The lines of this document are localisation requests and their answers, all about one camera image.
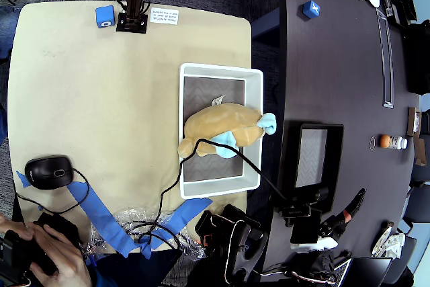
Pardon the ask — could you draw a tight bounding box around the orange plush bear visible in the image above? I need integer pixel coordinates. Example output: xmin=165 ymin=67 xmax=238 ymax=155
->
xmin=177 ymin=94 xmax=279 ymax=160

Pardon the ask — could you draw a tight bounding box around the black leader arm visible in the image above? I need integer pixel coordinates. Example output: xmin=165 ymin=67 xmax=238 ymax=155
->
xmin=0 ymin=212 xmax=83 ymax=284

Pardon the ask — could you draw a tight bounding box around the blue sleeved forearm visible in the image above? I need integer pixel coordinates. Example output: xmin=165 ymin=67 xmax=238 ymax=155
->
xmin=83 ymin=255 xmax=105 ymax=287

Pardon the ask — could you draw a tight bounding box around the white plastic bin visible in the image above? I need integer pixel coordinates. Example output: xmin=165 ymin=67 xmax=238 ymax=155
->
xmin=179 ymin=63 xmax=264 ymax=200

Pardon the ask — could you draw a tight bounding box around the person's right hand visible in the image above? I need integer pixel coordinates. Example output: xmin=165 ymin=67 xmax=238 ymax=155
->
xmin=29 ymin=224 xmax=92 ymax=287

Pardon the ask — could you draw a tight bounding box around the person's left hand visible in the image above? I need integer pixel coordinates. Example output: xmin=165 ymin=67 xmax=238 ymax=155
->
xmin=0 ymin=213 xmax=34 ymax=238

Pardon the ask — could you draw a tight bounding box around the black webcam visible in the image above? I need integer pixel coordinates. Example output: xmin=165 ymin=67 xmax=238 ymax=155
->
xmin=279 ymin=187 xmax=329 ymax=245

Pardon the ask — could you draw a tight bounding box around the clear packet with brown cap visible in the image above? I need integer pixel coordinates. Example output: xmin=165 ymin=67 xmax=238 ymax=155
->
xmin=371 ymin=221 xmax=394 ymax=257

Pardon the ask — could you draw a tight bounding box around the crumpled white tissue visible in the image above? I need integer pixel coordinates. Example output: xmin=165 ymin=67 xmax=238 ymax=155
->
xmin=382 ymin=232 xmax=407 ymax=260

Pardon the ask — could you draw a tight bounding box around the laptop computer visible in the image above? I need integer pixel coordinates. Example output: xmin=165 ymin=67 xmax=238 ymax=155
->
xmin=332 ymin=255 xmax=394 ymax=287

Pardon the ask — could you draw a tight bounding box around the grey office chair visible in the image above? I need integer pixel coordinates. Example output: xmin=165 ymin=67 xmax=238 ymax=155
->
xmin=402 ymin=191 xmax=430 ymax=224

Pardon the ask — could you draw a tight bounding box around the white pill bottle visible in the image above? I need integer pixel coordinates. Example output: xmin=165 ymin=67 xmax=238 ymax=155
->
xmin=389 ymin=135 xmax=409 ymax=150

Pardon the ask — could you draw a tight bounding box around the black plastic tray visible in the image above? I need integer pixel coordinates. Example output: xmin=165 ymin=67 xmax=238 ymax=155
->
xmin=273 ymin=119 xmax=345 ymax=216

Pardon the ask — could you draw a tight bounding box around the brown cardboard piece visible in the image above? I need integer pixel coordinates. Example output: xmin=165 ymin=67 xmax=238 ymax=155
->
xmin=413 ymin=136 xmax=427 ymax=167

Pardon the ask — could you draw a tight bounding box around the brown cardboard box with window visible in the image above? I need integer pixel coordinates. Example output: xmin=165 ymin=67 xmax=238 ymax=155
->
xmin=406 ymin=106 xmax=423 ymax=137

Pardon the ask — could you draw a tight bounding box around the clear plastic wrap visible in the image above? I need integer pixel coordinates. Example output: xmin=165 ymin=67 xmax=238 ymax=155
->
xmin=82 ymin=206 xmax=208 ymax=261

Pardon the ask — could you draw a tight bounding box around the short blue tape strip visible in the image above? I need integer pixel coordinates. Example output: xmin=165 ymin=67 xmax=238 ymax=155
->
xmin=139 ymin=198 xmax=214 ymax=261

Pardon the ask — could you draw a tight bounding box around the blue foam cube with cross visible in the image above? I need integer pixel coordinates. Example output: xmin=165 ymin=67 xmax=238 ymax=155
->
xmin=302 ymin=0 xmax=321 ymax=19

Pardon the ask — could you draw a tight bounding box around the black pouch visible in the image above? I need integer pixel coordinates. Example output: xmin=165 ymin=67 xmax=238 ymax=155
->
xmin=398 ymin=0 xmax=417 ymax=22

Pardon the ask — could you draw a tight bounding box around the long blue tape strip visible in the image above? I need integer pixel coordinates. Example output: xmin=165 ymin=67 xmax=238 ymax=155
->
xmin=15 ymin=169 xmax=142 ymax=258

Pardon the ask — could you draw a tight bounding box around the white paper label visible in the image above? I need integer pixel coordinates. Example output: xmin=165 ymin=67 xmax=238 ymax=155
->
xmin=149 ymin=7 xmax=179 ymax=26

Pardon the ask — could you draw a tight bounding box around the black computer mouse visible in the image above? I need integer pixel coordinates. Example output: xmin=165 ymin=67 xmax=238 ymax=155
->
xmin=24 ymin=155 xmax=75 ymax=190

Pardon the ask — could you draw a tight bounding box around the blue foam cube with circle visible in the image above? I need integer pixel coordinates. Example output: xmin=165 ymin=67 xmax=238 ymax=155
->
xmin=95 ymin=5 xmax=116 ymax=29

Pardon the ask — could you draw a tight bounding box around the black webcam cable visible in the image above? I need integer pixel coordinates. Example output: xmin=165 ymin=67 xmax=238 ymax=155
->
xmin=137 ymin=138 xmax=290 ymax=246

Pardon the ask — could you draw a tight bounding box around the black mouse cable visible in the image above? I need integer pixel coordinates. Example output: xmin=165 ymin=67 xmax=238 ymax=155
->
xmin=15 ymin=167 xmax=91 ymax=214

